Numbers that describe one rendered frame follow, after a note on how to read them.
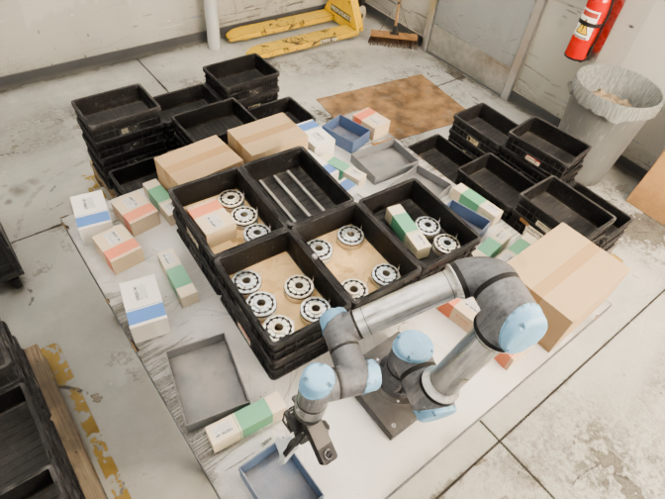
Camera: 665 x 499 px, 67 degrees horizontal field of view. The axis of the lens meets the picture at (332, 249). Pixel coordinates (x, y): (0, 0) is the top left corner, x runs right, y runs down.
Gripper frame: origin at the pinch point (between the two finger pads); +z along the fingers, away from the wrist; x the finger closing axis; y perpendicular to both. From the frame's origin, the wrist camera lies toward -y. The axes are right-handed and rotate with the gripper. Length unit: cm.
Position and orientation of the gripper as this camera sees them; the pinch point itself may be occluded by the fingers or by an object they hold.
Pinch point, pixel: (304, 450)
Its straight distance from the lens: 143.9
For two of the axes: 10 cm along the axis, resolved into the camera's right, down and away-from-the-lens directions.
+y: -5.9, -6.3, 5.1
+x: -7.9, 3.3, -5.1
